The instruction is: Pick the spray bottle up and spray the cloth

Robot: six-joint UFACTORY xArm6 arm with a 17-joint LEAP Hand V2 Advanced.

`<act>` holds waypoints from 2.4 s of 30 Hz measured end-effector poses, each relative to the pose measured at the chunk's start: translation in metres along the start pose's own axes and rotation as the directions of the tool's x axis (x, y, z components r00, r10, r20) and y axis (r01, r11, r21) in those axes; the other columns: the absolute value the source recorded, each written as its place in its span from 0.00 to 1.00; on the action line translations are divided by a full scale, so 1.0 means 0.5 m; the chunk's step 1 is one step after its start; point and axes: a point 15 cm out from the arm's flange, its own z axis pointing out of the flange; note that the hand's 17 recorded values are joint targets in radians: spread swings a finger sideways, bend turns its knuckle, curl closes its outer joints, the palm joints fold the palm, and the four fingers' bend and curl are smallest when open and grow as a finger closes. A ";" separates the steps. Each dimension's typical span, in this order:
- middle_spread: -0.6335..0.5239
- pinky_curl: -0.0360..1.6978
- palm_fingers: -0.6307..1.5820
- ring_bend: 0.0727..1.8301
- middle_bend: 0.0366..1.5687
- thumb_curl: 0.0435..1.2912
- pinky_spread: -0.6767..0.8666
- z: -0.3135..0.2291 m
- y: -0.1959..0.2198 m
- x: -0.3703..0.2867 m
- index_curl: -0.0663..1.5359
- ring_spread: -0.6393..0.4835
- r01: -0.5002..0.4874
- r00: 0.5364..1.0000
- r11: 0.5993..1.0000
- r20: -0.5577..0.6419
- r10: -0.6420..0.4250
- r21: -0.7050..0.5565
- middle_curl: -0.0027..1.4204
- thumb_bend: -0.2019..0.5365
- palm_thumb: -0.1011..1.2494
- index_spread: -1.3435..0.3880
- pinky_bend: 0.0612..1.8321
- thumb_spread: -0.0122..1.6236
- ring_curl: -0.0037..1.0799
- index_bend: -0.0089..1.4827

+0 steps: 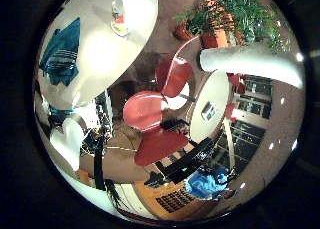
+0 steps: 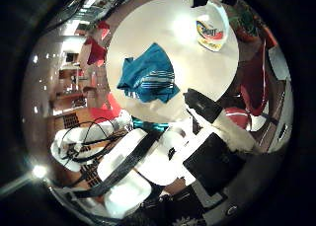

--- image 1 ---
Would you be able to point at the teal striped cloth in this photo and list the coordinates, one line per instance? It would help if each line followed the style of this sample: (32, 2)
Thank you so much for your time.
(61, 54)

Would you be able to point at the red plastic chair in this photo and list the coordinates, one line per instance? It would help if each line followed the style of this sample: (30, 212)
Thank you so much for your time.
(160, 145)
(235, 85)
(143, 110)

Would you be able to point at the large plant orange pot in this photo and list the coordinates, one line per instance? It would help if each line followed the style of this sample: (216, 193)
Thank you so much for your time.
(216, 39)

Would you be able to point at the small round white table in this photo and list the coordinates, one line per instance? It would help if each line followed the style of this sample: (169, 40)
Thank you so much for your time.
(210, 99)

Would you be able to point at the small card stand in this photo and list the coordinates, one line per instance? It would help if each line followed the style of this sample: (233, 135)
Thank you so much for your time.
(209, 110)

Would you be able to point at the small plant orange pot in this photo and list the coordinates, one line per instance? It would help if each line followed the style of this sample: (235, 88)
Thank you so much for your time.
(182, 31)

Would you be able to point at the blue crumpled bag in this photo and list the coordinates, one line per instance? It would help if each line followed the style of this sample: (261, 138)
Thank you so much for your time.
(205, 185)

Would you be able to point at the large round white table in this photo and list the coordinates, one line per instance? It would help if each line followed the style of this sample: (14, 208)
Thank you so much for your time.
(110, 49)

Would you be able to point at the brown wooden table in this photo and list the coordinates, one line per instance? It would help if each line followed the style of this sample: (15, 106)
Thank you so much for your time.
(116, 164)

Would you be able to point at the black frame furniture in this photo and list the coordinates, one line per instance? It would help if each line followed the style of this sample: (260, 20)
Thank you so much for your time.
(190, 162)

